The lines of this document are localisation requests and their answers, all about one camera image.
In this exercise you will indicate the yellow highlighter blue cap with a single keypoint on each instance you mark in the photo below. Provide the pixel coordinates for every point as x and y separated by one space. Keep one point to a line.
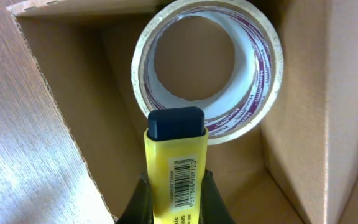
175 149

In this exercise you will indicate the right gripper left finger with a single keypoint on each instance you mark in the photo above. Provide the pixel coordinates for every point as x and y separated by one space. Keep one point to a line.
139 208

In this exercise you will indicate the beige masking tape roll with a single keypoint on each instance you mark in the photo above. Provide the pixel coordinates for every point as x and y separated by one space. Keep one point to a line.
255 81

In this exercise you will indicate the open cardboard box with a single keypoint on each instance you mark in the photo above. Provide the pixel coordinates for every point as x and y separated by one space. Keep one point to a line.
299 165

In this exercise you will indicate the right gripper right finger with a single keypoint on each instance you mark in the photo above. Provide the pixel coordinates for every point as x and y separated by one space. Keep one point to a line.
212 207

